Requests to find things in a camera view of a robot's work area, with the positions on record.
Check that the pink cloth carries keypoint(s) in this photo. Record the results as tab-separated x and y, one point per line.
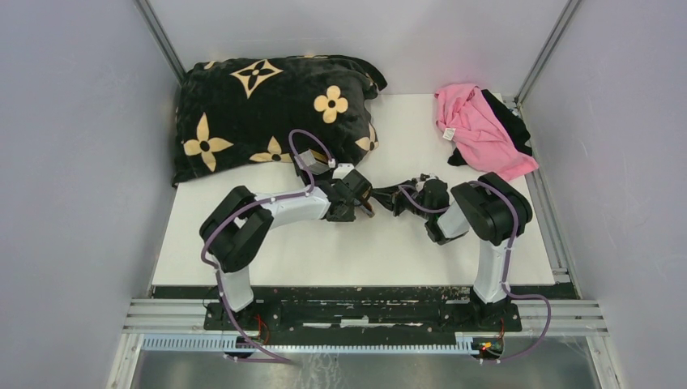
446	98

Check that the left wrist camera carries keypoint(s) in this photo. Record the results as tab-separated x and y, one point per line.
342	170

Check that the black floral plush pillow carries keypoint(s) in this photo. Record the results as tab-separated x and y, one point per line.
244	111

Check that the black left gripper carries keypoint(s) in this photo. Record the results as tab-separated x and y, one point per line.
349	216

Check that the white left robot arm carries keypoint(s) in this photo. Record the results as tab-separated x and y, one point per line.
235	231

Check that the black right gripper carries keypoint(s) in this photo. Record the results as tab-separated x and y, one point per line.
390	197

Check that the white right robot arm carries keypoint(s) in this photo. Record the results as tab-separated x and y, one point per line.
490	208

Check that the white card stack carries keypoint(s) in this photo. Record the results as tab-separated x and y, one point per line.
316	162

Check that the black cloth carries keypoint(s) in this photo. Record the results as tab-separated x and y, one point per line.
489	137

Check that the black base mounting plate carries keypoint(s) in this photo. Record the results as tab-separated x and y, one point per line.
376	316

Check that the brown leather card holder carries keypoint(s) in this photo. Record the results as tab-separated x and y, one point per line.
367	208

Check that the white slotted cable duct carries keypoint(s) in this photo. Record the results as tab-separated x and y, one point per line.
229	344

